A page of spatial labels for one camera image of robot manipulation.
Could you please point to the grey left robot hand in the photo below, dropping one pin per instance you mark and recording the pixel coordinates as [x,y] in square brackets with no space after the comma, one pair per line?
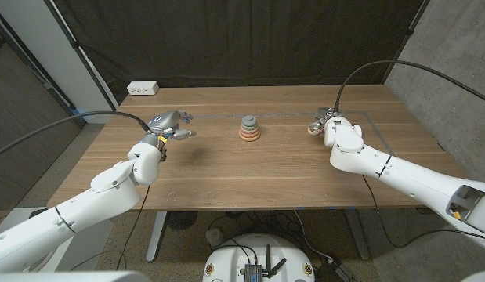
[163,120]

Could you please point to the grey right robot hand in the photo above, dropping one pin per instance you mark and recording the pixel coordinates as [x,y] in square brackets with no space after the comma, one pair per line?
[324,115]

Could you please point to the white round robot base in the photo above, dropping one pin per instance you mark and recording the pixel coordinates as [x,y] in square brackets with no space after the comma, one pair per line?
[226,262]

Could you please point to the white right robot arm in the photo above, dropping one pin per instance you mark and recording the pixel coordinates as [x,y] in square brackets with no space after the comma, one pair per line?
[383,168]

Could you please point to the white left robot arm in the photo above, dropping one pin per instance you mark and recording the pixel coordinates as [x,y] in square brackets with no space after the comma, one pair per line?
[109,192]

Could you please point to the white power strip box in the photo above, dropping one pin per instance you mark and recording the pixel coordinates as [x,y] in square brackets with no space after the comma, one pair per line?
[142,88]

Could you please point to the black round floor fan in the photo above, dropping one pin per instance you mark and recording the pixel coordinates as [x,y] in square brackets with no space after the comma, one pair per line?
[181,220]

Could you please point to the black fabric backdrop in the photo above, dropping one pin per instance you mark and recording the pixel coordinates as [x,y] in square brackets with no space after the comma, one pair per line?
[242,39]

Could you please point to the black backdrop stand pole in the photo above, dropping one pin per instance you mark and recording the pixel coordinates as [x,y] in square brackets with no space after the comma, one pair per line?
[410,31]
[74,44]

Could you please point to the white table leg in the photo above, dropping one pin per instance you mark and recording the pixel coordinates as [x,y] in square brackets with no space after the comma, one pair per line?
[156,239]

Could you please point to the grey round floor puck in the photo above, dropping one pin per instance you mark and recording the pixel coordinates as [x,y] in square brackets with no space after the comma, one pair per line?
[214,237]

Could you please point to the grey table leg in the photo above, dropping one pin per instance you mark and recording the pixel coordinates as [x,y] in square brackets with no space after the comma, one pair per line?
[359,239]

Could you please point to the black power adapter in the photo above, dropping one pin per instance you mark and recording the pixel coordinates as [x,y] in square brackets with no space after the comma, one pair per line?
[330,272]

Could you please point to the grey antenna radio module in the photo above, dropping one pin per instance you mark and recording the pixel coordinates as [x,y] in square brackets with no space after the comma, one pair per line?
[253,272]

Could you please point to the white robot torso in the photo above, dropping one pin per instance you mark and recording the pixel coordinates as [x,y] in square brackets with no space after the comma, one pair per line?
[69,277]

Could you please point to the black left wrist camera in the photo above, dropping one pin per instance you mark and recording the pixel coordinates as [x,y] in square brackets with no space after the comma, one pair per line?
[163,153]

